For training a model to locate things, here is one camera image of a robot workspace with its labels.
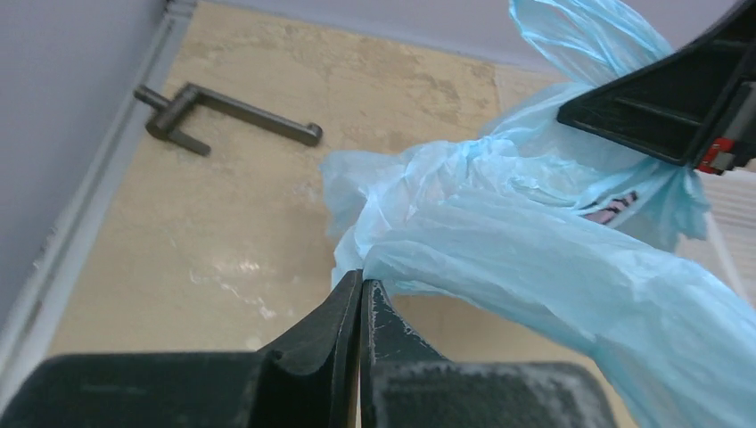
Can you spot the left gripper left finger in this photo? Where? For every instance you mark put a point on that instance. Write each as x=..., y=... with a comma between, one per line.
x=308, y=377

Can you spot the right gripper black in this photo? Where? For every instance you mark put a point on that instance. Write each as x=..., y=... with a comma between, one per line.
x=696, y=107

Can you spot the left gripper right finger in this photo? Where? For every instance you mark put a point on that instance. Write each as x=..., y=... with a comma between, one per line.
x=396, y=363

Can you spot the light blue plastic bag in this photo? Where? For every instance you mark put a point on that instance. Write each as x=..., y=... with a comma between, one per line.
x=562, y=231

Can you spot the white plastic basket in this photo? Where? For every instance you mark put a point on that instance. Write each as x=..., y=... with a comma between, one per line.
x=728, y=252

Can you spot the aluminium table frame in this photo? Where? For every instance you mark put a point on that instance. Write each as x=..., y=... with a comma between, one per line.
x=33, y=320

